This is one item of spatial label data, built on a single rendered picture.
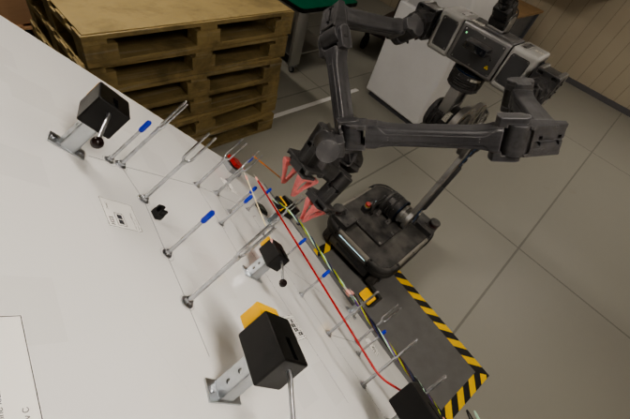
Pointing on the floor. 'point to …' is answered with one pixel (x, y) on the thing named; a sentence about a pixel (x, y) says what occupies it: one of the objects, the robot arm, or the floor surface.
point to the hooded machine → (412, 81)
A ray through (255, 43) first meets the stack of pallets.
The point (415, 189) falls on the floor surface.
